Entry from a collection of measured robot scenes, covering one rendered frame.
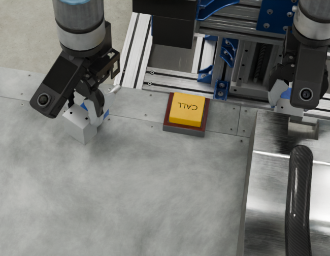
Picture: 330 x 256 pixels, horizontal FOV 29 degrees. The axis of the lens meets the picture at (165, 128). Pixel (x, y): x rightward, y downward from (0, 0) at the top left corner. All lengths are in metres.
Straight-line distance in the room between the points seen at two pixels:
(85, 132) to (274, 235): 0.39
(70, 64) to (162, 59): 1.07
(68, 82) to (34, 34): 1.45
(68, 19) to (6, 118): 0.35
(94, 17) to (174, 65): 1.14
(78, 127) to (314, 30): 0.44
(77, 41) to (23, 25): 1.53
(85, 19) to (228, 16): 0.59
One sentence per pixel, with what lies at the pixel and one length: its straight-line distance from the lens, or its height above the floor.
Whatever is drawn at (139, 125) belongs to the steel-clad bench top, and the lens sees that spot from 1.21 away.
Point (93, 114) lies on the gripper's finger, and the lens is 1.12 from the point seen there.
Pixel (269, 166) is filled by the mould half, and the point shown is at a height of 0.89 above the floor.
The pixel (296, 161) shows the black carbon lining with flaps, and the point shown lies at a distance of 1.10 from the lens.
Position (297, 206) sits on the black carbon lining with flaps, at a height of 0.88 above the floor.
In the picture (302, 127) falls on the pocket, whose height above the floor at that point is 0.87.
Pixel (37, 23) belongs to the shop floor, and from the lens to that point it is 2.50.
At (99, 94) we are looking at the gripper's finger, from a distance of 1.07.
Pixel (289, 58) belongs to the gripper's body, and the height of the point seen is 0.98.
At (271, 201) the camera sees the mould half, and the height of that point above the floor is 0.88.
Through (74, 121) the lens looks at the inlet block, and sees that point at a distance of 1.15.
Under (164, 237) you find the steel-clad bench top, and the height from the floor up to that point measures 0.80.
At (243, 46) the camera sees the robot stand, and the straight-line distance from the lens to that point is 1.72.
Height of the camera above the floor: 1.80
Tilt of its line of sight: 56 degrees down
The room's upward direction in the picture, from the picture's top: 4 degrees clockwise
